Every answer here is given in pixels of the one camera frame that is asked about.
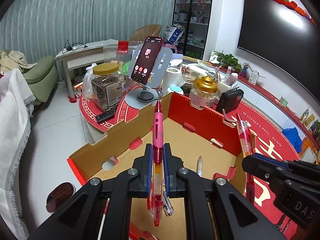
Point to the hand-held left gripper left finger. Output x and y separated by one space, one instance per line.
149 165

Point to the red pen pink grip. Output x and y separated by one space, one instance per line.
158 125

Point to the purple plastic stool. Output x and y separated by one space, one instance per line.
172 47

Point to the red smartphone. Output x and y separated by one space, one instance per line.
146 60

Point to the white paper carton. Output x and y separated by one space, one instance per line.
253 77

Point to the wicker chair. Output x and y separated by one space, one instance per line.
146 31

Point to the dark red slipper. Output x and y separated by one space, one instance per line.
60 196

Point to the small green box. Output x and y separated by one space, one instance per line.
283 101

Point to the clear ballpoint pen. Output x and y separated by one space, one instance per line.
168 205

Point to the white low cabinet red top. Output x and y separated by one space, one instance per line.
265 100

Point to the white bottle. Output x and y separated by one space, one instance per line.
232 79

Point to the white side table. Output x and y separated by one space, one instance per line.
80 61

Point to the glass display cabinet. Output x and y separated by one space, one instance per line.
192 10

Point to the yellow lid seed jar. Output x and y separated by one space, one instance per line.
107 90

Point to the white container blue lid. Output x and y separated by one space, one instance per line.
175 90

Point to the black remote control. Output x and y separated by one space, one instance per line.
105 116

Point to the orange box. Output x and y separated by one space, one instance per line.
308 143

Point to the white paper bag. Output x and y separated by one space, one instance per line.
312 155

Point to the grey curtain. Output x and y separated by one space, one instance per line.
75 10

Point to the blue plastic bag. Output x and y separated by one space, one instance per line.
292 137

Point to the gold lid glass jar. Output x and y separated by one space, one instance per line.
202 97

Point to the red pen patterned barrel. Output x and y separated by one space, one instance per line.
243 137

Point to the beige cloth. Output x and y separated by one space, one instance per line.
12 57

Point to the green sofa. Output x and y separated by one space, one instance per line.
42 80

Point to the white toilet paper roll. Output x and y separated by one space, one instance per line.
172 78

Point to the grey phone stand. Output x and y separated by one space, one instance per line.
147 95

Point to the black television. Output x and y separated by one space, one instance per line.
275 35

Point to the white printed bag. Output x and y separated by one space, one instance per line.
175 33

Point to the green potted plant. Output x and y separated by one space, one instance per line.
228 60

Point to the clear zip bag red label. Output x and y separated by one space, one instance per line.
115 55

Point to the white pen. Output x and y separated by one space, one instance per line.
200 166

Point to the red cardboard box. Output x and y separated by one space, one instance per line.
175 135

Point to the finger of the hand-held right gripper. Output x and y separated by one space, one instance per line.
272 158
262 170

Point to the small colourful figurine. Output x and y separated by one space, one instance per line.
245 70

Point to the clear plastic bag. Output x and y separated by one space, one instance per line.
87 85

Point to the white fringed cloth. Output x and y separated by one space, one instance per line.
12 142

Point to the printed decor bag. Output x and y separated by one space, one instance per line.
304 115

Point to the gold gift box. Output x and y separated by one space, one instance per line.
311 121

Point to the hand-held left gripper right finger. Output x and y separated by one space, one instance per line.
168 172

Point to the black radio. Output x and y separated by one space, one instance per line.
228 100

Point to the red round printed mat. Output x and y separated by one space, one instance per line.
265 135

